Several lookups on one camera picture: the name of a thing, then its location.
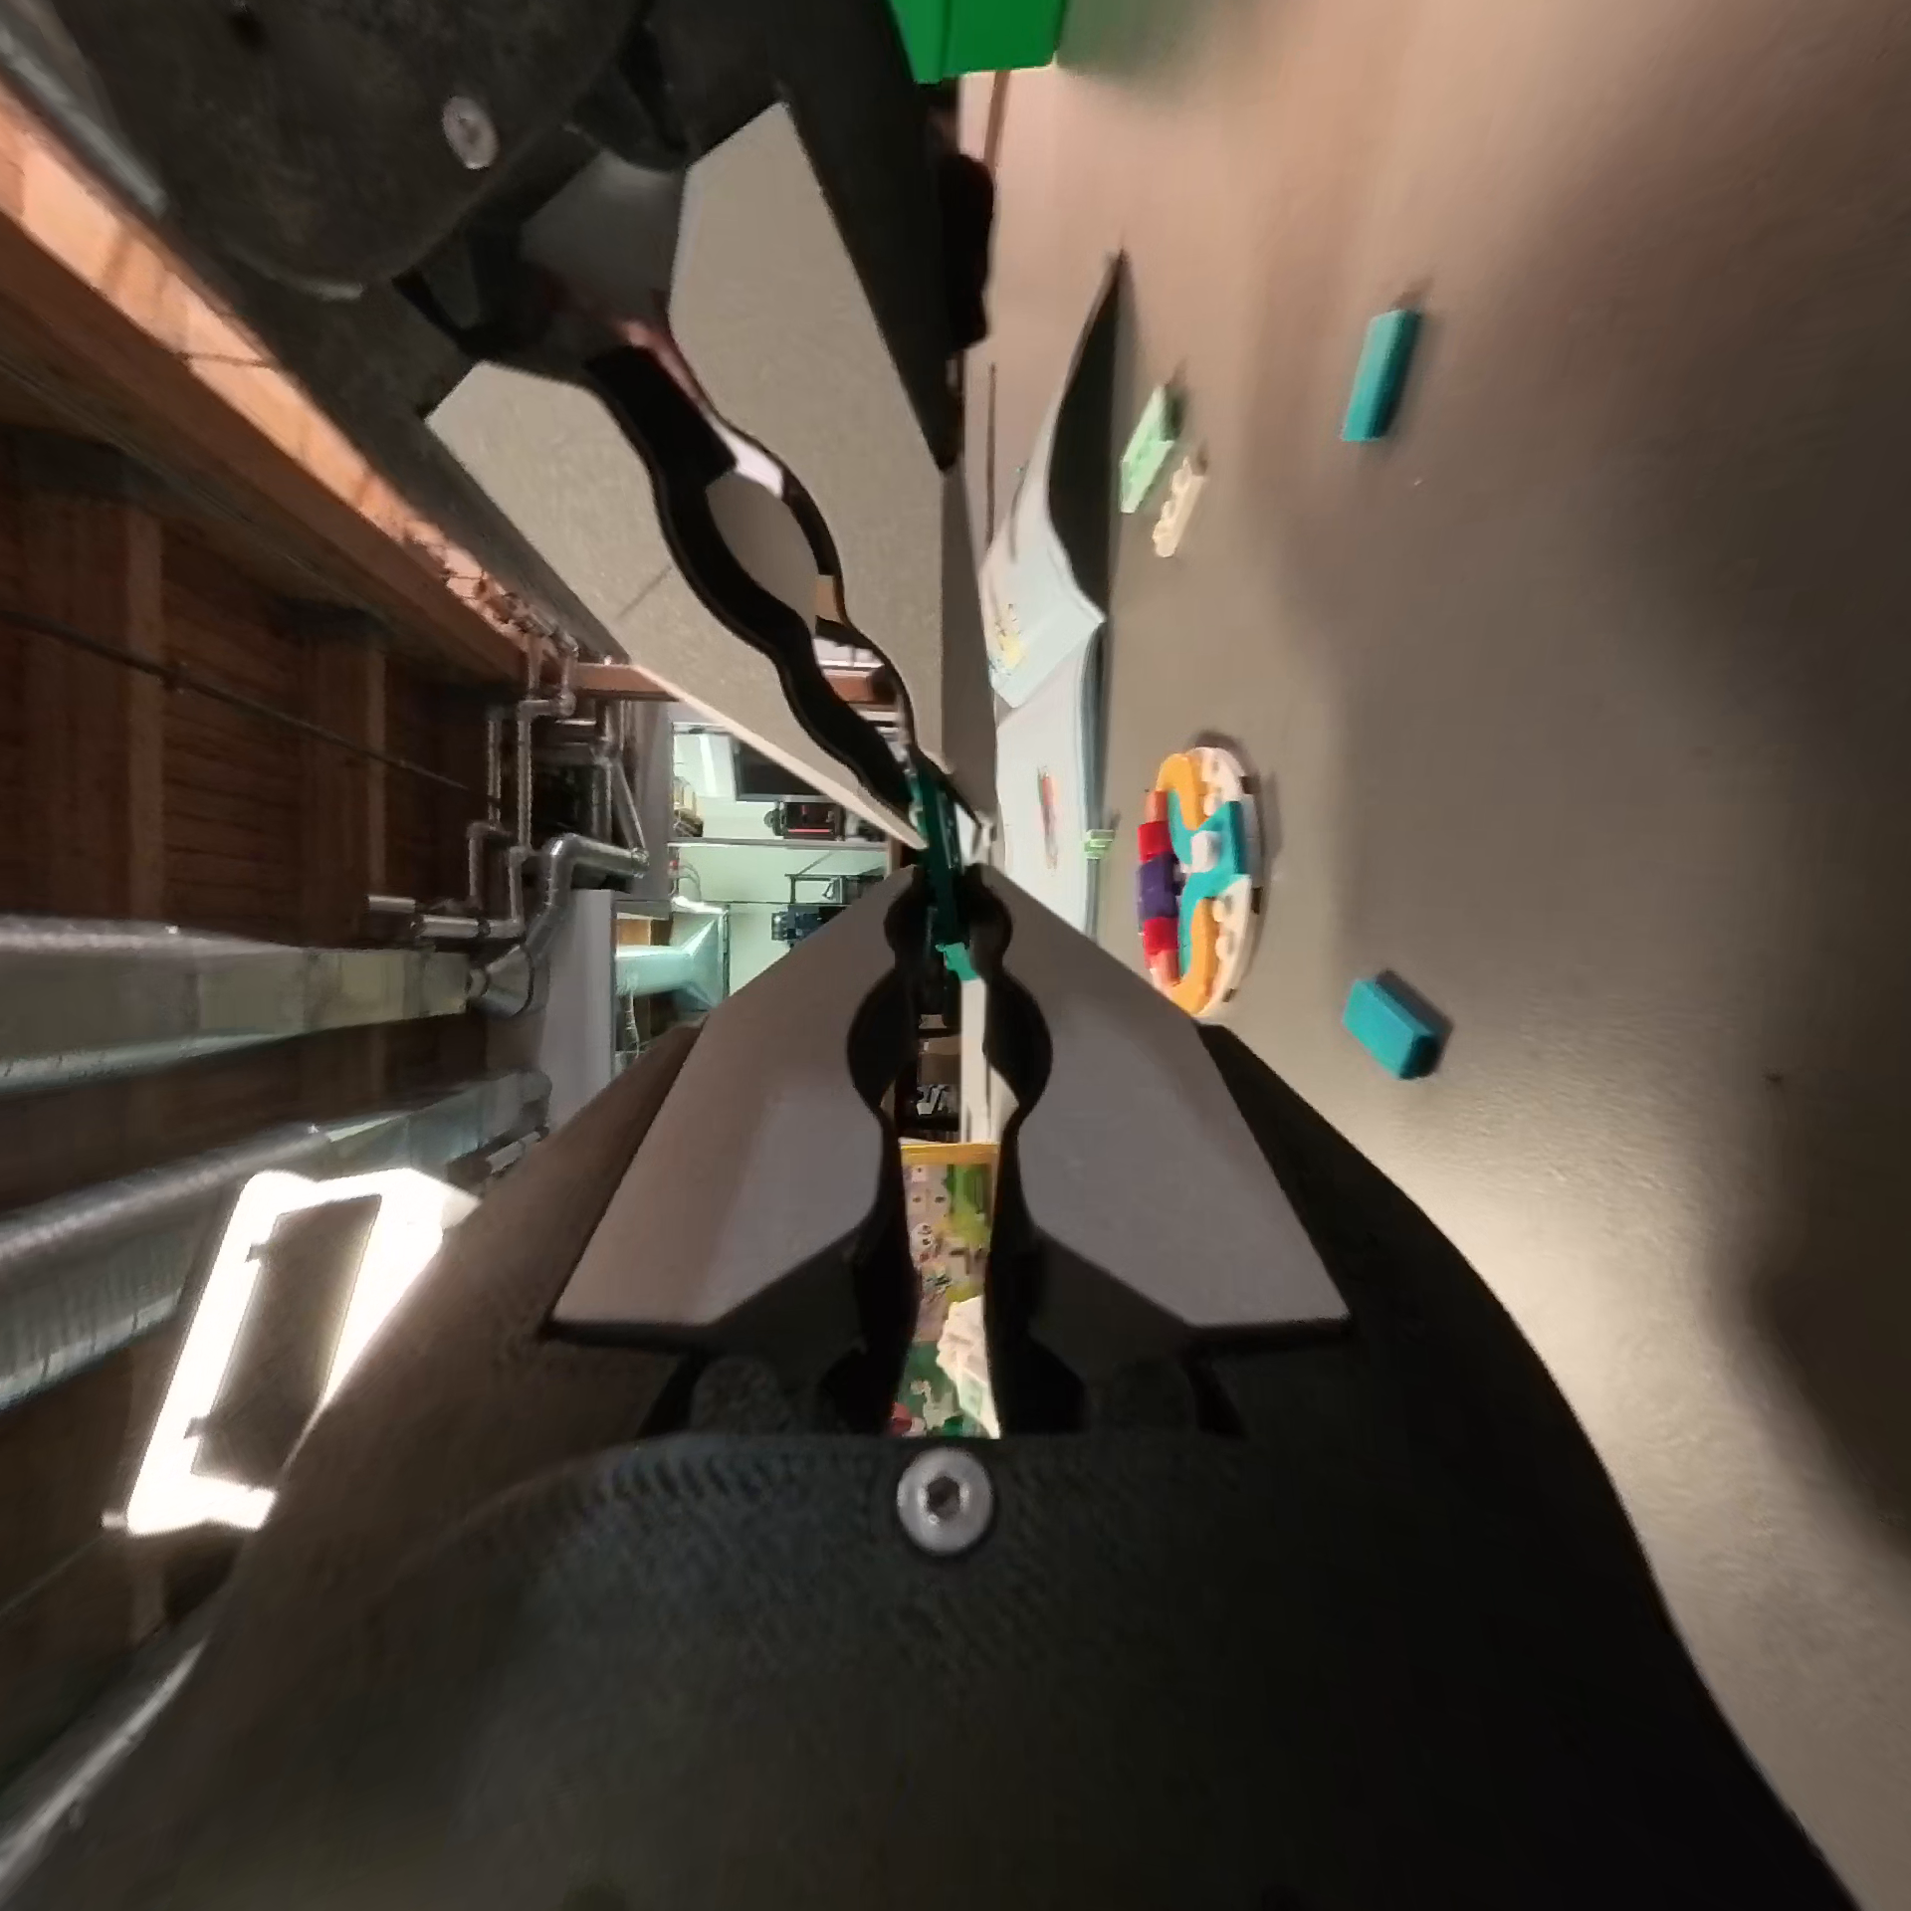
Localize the teal lego piece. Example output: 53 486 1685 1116
1338 967 1456 1079
1338 307 1423 447

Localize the pale green lego plate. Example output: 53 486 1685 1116
1114 382 1183 514

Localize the green plastic bin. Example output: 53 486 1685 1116
887 0 1081 87

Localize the round colourful lego build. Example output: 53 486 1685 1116
1134 739 1276 1024

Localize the lego instruction booklet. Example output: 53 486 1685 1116
978 251 1131 945

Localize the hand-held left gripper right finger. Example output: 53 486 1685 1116
971 862 1355 1334

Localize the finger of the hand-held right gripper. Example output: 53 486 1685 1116
424 357 922 856
660 98 998 840

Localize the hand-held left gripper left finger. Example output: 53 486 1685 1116
546 868 916 1339

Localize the white softbox panel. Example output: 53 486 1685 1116
125 1170 483 1542

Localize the yellow lego box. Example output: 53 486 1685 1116
890 1141 1000 1439

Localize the long green lego plate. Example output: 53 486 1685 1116
903 754 990 990

